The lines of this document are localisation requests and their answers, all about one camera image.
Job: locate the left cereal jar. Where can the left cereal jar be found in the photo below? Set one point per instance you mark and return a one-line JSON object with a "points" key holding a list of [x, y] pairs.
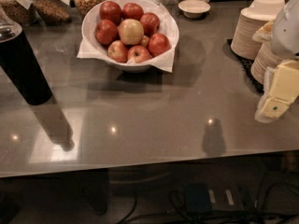
{"points": [[18, 13]]}

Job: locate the white paper napkin liner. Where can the white paper napkin liner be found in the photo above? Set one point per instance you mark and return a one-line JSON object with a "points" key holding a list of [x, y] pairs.
{"points": [[162, 61]]}

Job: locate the red apple back middle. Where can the red apple back middle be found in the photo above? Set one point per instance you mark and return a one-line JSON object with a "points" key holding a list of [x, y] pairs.
{"points": [[132, 11]]}

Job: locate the middle cereal jar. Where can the middle cereal jar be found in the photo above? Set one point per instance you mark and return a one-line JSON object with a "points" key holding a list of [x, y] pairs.
{"points": [[52, 12]]}

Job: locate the red-yellow apple front left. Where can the red-yellow apple front left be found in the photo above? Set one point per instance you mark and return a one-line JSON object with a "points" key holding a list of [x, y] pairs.
{"points": [[118, 52]]}

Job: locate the front stack paper bowls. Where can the front stack paper bowls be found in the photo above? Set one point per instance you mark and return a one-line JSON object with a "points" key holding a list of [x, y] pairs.
{"points": [[265, 58]]}

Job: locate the yellow-green apple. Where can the yellow-green apple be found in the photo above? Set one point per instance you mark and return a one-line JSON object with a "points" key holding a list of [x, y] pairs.
{"points": [[131, 32]]}

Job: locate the dark glass carafe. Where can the dark glass carafe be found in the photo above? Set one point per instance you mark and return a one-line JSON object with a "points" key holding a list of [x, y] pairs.
{"points": [[18, 61]]}

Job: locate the red apple back left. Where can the red apple back left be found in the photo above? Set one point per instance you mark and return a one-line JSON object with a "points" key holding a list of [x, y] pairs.
{"points": [[110, 10]]}

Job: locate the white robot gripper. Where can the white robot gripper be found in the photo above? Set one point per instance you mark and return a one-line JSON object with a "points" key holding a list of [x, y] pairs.
{"points": [[287, 34]]}

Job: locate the large white bowl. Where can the large white bowl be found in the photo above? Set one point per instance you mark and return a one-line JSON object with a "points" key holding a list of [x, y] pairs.
{"points": [[93, 19]]}

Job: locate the red apple front middle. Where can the red apple front middle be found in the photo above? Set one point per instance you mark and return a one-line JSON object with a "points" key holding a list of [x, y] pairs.
{"points": [[138, 54]]}

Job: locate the small white dish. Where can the small white dish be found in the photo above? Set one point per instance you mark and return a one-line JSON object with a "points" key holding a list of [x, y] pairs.
{"points": [[194, 9]]}

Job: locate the black rubber mat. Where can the black rubber mat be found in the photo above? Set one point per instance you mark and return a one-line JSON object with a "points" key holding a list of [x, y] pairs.
{"points": [[246, 65]]}

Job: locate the red apple back right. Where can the red apple back right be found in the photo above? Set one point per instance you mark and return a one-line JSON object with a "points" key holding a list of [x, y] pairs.
{"points": [[150, 22]]}

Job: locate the blue box under table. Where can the blue box under table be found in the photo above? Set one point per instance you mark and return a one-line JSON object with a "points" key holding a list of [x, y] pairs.
{"points": [[197, 198]]}

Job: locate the red apple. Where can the red apple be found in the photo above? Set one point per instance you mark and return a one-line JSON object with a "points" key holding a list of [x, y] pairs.
{"points": [[138, 54], [150, 22], [110, 10], [158, 44], [132, 11], [106, 32]]}

